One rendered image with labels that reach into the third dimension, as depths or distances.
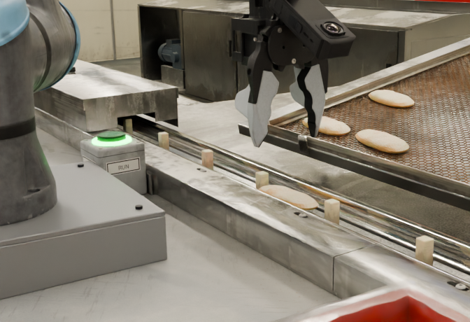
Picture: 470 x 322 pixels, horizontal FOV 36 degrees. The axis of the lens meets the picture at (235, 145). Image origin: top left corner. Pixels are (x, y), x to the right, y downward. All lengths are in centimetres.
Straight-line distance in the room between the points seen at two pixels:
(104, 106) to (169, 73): 460
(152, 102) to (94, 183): 41
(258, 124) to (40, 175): 25
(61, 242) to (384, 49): 304
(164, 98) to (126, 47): 717
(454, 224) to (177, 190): 35
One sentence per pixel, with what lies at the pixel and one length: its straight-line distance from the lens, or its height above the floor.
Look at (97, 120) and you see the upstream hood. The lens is 124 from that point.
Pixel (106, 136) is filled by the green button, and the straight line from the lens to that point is 101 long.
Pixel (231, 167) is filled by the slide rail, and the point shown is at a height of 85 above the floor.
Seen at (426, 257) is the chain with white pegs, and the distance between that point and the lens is 73.
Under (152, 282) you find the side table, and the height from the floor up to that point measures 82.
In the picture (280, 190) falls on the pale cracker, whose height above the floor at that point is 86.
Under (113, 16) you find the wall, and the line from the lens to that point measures 836.
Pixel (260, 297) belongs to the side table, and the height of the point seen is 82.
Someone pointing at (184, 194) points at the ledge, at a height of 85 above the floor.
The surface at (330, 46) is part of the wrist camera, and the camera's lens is 77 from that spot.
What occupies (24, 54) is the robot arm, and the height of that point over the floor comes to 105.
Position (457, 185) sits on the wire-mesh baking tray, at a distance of 82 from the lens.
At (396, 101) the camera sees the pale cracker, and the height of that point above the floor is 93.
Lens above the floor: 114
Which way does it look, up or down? 14 degrees down
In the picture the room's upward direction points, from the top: 1 degrees counter-clockwise
